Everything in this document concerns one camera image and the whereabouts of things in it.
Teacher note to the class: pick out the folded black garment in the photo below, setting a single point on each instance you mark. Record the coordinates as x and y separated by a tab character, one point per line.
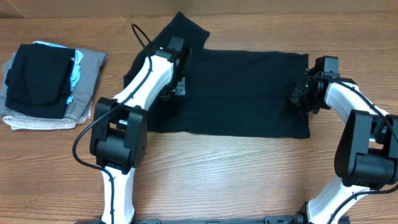
38	83

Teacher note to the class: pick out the folded beige garment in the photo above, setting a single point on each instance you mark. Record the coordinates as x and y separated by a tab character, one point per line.
16	121

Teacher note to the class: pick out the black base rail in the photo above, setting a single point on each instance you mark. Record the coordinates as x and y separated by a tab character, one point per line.
284	219

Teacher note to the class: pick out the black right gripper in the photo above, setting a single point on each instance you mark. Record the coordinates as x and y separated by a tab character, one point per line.
293	98

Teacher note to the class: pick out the folded grey garment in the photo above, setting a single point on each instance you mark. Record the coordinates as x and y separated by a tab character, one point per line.
82	93

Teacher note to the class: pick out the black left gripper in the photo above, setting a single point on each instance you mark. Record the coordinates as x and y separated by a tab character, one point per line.
181	89

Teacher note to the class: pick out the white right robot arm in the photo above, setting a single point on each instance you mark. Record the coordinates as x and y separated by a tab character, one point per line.
365	160

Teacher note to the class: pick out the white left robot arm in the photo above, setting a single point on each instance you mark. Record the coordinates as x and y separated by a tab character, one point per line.
119	131

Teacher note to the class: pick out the black t-shirt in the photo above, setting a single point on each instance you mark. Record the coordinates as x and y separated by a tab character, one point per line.
230	92

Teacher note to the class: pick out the folded light blue garment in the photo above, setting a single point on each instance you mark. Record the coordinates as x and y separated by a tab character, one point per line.
76	59

